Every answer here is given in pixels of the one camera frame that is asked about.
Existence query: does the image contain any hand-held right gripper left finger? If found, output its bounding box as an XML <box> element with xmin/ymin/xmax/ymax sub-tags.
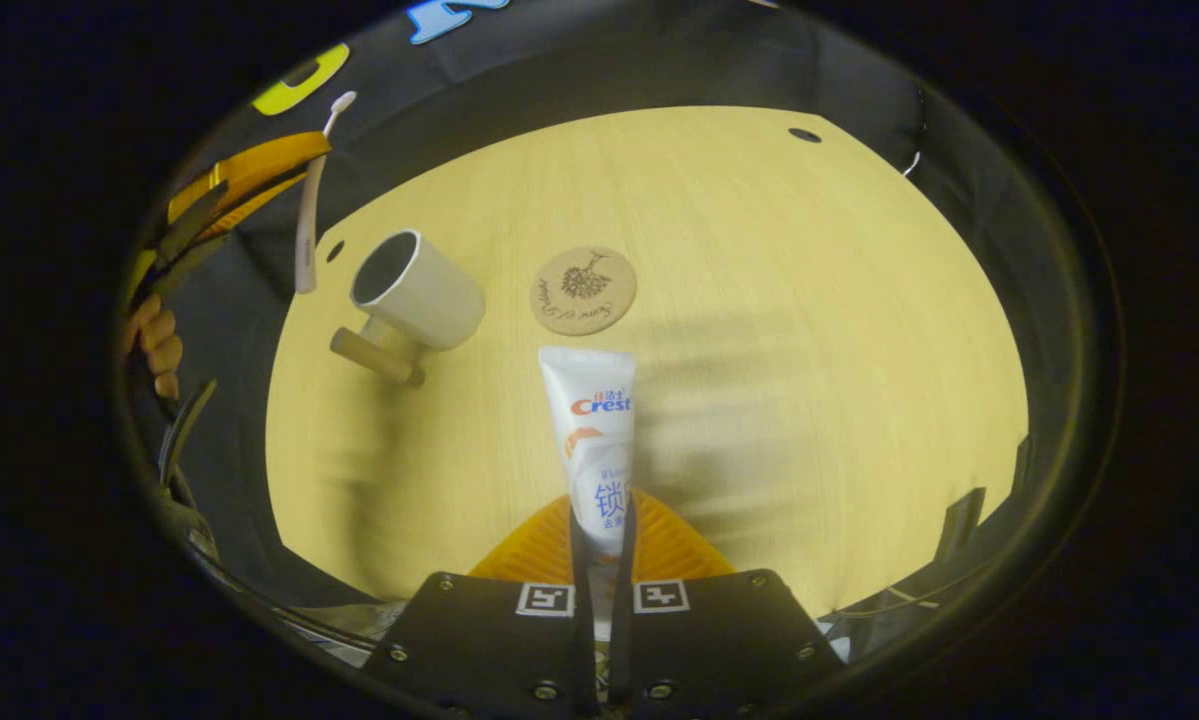
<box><xmin>364</xmin><ymin>490</ymin><xmax>600</xmax><ymax>720</ymax></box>

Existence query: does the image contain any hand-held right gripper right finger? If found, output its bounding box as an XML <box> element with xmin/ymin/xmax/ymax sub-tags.
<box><xmin>607</xmin><ymin>487</ymin><xmax>845</xmax><ymax>720</ymax></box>

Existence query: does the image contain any white toothbrush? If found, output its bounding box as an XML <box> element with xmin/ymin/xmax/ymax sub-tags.
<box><xmin>293</xmin><ymin>91</ymin><xmax>358</xmax><ymax>296</ymax></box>

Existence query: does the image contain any white cup with wooden handle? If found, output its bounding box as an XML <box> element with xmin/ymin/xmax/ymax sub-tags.
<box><xmin>329</xmin><ymin>229</ymin><xmax>487</xmax><ymax>389</ymax></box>

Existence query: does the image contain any white toothpaste tube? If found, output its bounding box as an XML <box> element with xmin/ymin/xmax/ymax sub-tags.
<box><xmin>537</xmin><ymin>346</ymin><xmax>638</xmax><ymax>641</ymax></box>

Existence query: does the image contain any black backdrop cloth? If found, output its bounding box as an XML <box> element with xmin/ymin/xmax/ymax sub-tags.
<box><xmin>124</xmin><ymin>0</ymin><xmax>1060</xmax><ymax>641</ymax></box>

